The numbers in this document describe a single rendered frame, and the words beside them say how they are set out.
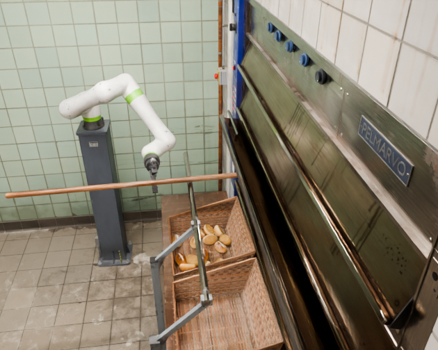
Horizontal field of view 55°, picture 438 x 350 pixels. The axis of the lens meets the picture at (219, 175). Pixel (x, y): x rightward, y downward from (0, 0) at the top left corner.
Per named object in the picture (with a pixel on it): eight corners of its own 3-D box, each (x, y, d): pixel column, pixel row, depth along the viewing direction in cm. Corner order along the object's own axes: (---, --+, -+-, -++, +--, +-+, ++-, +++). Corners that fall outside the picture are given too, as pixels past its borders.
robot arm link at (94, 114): (75, 120, 287) (69, 94, 276) (92, 112, 298) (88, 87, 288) (88, 125, 280) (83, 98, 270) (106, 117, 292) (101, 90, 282)
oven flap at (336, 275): (242, 111, 255) (254, 80, 245) (375, 396, 104) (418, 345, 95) (236, 109, 253) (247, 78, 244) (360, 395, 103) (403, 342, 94)
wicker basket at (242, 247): (237, 226, 297) (238, 194, 282) (255, 286, 249) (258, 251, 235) (167, 233, 290) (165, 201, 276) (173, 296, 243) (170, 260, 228)
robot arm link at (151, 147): (148, 160, 269) (137, 148, 263) (164, 148, 267) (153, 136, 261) (149, 171, 257) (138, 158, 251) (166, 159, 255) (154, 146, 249)
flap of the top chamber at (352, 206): (243, 69, 241) (256, 35, 232) (397, 327, 91) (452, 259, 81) (236, 66, 239) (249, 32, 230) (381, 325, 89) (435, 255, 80)
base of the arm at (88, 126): (87, 115, 308) (85, 107, 305) (108, 114, 309) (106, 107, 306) (80, 130, 286) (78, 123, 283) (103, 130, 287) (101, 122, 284)
